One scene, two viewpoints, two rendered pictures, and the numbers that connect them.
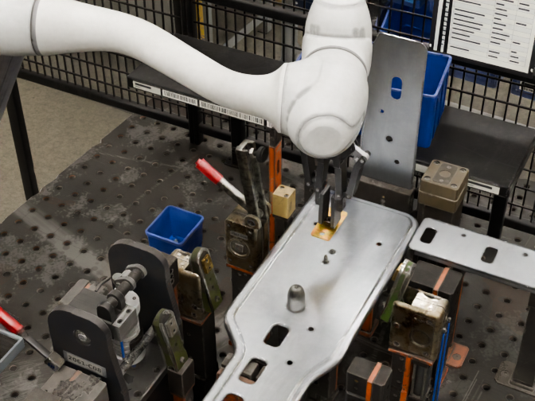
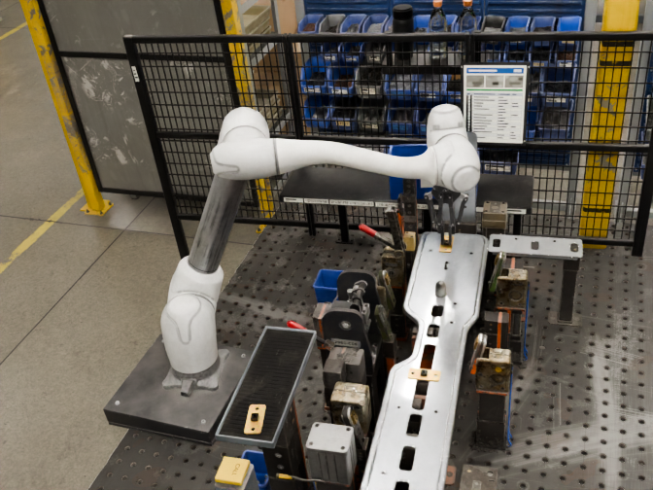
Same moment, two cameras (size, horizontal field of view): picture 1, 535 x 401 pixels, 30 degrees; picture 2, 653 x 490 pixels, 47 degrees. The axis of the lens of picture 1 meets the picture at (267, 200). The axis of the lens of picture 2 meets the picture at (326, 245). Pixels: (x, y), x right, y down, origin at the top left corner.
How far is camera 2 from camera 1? 0.71 m
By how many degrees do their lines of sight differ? 9
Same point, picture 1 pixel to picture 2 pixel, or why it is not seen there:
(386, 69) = not seen: hidden behind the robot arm
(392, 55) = not seen: hidden behind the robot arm
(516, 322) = (547, 290)
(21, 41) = (269, 167)
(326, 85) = (460, 152)
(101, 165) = (259, 260)
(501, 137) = (514, 183)
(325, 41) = (444, 132)
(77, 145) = not seen: hidden behind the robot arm
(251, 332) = (423, 312)
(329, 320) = (463, 297)
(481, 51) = (493, 136)
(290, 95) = (441, 160)
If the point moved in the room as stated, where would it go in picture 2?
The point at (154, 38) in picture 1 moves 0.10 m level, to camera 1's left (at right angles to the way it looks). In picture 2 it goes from (348, 150) to (312, 157)
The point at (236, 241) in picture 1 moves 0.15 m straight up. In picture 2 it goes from (390, 269) to (387, 229)
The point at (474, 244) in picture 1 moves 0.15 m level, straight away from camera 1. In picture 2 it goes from (524, 242) to (516, 216)
